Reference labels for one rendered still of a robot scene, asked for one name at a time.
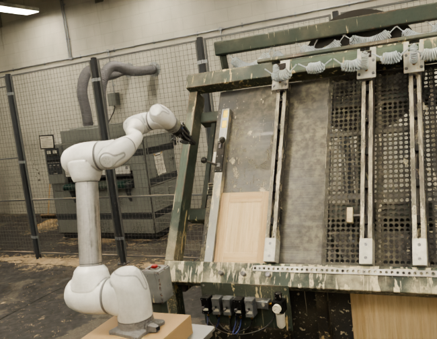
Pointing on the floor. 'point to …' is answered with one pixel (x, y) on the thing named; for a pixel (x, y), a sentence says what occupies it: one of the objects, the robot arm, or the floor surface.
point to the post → (160, 308)
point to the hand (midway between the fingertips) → (191, 141)
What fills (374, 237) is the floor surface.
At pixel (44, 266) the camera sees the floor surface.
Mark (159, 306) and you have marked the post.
